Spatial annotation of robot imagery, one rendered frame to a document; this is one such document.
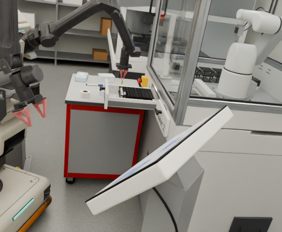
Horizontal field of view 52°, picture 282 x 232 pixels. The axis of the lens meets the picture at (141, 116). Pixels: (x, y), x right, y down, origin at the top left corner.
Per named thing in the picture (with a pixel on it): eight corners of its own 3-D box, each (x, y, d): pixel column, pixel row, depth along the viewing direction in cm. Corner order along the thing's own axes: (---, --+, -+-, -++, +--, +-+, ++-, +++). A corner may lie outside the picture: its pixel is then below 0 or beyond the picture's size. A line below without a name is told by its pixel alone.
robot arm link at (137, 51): (126, 37, 177) (129, 49, 175) (143, 38, 182) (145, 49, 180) (120, 49, 187) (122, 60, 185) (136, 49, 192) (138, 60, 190)
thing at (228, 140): (170, 149, 150) (175, 124, 144) (143, 84, 241) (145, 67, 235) (327, 158, 167) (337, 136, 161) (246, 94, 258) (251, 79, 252)
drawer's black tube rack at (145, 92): (119, 104, 186) (120, 95, 183) (118, 94, 201) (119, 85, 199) (153, 107, 190) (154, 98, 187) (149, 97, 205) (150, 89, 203)
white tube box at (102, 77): (100, 82, 244) (100, 76, 242) (97, 78, 251) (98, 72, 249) (114, 82, 249) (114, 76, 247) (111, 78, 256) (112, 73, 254)
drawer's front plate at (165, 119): (163, 137, 157) (167, 119, 152) (154, 114, 183) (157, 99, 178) (167, 137, 157) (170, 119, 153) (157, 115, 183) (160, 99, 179)
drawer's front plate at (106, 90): (104, 109, 179) (105, 93, 175) (103, 92, 205) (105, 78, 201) (107, 109, 180) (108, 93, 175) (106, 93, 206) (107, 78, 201)
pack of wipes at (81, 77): (86, 82, 237) (86, 77, 235) (74, 81, 236) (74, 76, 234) (88, 77, 251) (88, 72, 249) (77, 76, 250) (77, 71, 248)
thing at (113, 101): (107, 106, 181) (108, 97, 178) (106, 91, 204) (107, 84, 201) (168, 111, 188) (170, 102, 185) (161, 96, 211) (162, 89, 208)
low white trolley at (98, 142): (61, 187, 230) (65, 99, 199) (69, 146, 286) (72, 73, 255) (133, 189, 241) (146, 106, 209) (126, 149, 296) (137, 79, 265)
